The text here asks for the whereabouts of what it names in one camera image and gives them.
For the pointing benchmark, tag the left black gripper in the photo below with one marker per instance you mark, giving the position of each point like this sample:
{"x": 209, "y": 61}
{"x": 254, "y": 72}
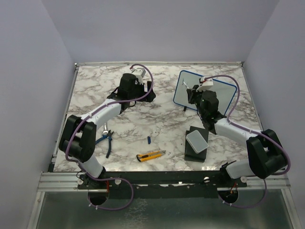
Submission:
{"x": 148, "y": 98}

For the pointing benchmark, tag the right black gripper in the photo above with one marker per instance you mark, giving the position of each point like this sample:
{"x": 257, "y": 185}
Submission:
{"x": 193, "y": 93}

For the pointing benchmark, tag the blue framed whiteboard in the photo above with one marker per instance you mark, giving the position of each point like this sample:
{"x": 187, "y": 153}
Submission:
{"x": 225, "y": 91}

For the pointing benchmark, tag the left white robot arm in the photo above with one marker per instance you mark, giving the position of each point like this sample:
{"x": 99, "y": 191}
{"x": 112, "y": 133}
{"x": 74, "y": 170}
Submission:
{"x": 79, "y": 133}

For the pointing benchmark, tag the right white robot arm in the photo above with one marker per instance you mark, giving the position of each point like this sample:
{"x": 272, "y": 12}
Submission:
{"x": 265, "y": 154}

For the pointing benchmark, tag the grey white eraser case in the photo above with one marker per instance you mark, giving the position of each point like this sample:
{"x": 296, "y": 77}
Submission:
{"x": 196, "y": 141}

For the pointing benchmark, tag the silver wrench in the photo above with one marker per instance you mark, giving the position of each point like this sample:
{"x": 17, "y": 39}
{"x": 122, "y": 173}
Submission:
{"x": 105, "y": 130}

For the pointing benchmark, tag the black box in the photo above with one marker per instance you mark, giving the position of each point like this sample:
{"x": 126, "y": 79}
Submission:
{"x": 189, "y": 154}

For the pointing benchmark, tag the yellow utility knife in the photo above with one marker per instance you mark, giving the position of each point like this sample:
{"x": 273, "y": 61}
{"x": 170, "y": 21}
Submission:
{"x": 150, "y": 156}

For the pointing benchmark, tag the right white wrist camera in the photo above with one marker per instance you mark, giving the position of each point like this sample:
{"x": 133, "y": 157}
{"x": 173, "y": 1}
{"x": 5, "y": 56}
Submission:
{"x": 205, "y": 83}

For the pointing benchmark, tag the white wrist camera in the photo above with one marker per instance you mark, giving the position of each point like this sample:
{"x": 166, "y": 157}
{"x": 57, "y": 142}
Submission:
{"x": 139, "y": 73}
{"x": 205, "y": 83}

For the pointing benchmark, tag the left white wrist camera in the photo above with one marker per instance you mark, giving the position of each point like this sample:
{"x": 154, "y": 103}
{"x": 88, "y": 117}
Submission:
{"x": 139, "y": 73}

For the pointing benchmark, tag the black mounting base rail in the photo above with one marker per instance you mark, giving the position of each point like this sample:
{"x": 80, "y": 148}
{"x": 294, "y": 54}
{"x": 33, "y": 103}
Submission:
{"x": 167, "y": 184}

